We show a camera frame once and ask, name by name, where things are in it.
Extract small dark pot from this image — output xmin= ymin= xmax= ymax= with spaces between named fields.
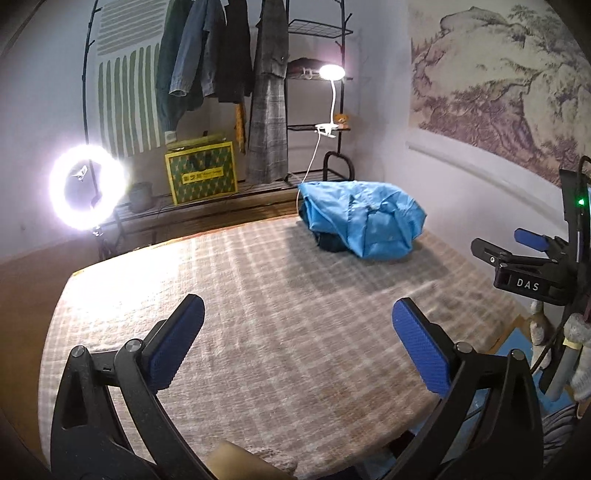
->
xmin=127 ymin=181 xmax=154 ymax=213

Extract blue denim shirt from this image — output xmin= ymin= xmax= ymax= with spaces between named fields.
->
xmin=168 ymin=0 xmax=228 ymax=112

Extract person's striped clothing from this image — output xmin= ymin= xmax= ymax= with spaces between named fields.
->
xmin=540 ymin=401 xmax=589 ymax=478

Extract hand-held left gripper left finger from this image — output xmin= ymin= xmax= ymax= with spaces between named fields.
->
xmin=51 ymin=294 xmax=211 ymax=480

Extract dark blue cloth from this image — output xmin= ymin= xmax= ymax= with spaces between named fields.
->
xmin=315 ymin=231 xmax=349 ymax=253

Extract landscape wall painting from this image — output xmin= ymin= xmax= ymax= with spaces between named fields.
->
xmin=409 ymin=0 xmax=591 ymax=188

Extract black metal tube frame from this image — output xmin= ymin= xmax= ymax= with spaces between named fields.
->
xmin=322 ymin=151 xmax=356 ymax=182

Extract green striped wall poster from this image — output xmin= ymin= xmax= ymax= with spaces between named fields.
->
xmin=96 ymin=2 xmax=163 ymax=160

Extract yellow green patterned box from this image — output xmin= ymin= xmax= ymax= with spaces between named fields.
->
xmin=164 ymin=140 xmax=240 ymax=206

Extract tan cardboard piece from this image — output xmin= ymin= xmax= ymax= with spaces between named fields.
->
xmin=205 ymin=440 xmax=298 ymax=480

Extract blue striped work coat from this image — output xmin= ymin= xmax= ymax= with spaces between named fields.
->
xmin=298 ymin=180 xmax=428 ymax=264

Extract yellow stick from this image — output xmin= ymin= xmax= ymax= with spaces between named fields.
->
xmin=234 ymin=102 xmax=246 ymax=154

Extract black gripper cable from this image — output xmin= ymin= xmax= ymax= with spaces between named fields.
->
xmin=530 ymin=318 xmax=570 ymax=377

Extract dark jacket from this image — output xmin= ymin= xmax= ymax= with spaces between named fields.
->
xmin=215 ymin=0 xmax=253 ymax=104

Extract white clip lamp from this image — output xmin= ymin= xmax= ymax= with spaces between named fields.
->
xmin=294 ymin=65 xmax=347 ymax=217

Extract black metal clothes rack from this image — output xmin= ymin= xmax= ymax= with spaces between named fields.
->
xmin=82 ymin=0 xmax=357 ymax=259

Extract grey plaid coat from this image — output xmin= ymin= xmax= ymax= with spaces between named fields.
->
xmin=244 ymin=0 xmax=291 ymax=184

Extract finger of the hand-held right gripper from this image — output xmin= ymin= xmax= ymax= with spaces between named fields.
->
xmin=471 ymin=237 xmax=548 ymax=271
xmin=514 ymin=227 xmax=573 ymax=254

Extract black ring light stand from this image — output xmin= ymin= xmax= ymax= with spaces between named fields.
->
xmin=90 ymin=224 xmax=114 ymax=259

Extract person's right hand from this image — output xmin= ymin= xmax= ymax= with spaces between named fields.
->
xmin=567 ymin=313 xmax=591 ymax=349

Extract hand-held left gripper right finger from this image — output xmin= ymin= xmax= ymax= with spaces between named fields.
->
xmin=392 ymin=298 xmax=548 ymax=480

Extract white ring light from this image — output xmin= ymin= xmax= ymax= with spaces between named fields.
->
xmin=47 ymin=144 xmax=129 ymax=232

